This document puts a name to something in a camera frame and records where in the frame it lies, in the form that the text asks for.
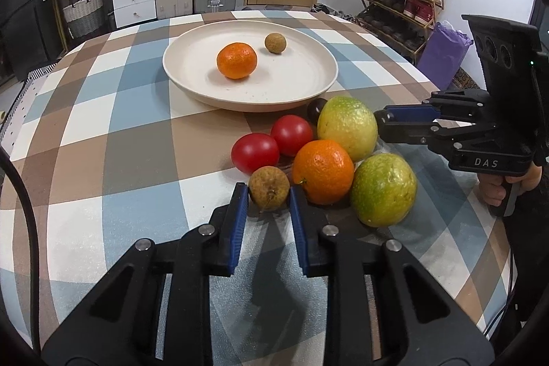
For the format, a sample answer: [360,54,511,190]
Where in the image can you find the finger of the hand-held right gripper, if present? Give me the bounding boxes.
[374,109,439,145]
[384,100,443,122]

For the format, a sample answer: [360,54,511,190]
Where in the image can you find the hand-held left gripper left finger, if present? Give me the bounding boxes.
[40,182,250,366]

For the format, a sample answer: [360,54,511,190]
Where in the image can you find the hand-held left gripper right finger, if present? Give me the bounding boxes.
[289,186,496,366]

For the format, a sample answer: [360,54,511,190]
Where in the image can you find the large brown longan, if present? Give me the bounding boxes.
[248,166,291,211]

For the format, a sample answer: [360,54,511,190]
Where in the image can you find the yellow citrus fruit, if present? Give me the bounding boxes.
[316,96,378,163]

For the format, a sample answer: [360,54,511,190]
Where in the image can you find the large orange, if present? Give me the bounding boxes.
[292,140,355,206]

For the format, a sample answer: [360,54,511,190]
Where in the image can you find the green mottled citrus fruit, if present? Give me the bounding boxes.
[350,154,418,228]

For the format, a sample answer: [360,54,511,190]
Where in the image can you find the red tomato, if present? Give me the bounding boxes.
[231,133,280,175]
[270,115,314,157]

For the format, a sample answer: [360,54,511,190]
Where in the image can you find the dark purple round fruit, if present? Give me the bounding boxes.
[307,98,329,124]

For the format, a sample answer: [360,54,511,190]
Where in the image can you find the cream round plate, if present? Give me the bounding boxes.
[162,21,339,112]

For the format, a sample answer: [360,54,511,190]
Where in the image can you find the person's right forearm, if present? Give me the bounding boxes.
[500,177,549,350]

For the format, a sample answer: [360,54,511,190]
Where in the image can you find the person's right hand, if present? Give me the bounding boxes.
[477,162,549,207]

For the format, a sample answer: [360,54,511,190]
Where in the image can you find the brown doormat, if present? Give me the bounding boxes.
[448,66,483,92]

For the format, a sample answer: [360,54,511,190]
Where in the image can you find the purple bag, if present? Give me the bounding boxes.
[417,21,474,90]

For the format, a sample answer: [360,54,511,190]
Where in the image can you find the wooden shoe rack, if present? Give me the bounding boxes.
[358,0,450,64]

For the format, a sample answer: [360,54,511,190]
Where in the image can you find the small brown longan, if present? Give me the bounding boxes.
[264,32,287,55]

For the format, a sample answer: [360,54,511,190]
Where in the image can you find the small mandarin orange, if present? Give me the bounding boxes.
[217,42,258,80]

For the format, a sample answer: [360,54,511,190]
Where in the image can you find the woven laundry basket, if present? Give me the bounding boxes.
[62,0,106,38]

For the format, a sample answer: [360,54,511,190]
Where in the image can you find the black refrigerator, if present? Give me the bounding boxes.
[0,0,65,71]

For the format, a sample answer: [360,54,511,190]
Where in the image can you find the thin black cable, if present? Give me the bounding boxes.
[487,248,517,330]

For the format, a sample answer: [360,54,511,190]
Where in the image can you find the thick black cable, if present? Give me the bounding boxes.
[0,147,41,354]

